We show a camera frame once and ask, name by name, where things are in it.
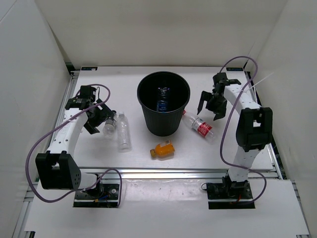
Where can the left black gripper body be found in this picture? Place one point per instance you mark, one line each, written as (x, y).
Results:
(96, 118)

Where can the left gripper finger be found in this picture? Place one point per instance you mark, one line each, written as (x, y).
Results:
(90, 129)
(104, 112)

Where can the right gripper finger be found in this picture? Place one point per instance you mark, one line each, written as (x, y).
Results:
(205, 97)
(220, 109)

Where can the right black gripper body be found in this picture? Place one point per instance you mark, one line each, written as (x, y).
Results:
(215, 94)

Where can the black label clear bottle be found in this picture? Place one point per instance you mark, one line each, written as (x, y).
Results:
(110, 125)

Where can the red label water bottle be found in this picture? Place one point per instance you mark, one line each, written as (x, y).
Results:
(197, 124)

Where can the blue label water bottle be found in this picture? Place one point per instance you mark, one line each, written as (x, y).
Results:
(163, 96)

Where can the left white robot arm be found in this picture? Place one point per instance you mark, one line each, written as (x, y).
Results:
(56, 167)

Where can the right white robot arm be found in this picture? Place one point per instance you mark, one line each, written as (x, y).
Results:
(253, 133)

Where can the black plastic waste bin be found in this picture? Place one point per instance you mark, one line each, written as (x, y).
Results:
(163, 123)

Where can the clear bottle white cap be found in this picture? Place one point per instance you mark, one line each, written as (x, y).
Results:
(123, 133)

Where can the orange juice bottle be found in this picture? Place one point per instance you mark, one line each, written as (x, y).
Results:
(163, 149)

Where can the aluminium front rail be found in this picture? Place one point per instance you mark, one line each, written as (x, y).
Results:
(138, 173)

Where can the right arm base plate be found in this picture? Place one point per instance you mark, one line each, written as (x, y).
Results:
(220, 199)

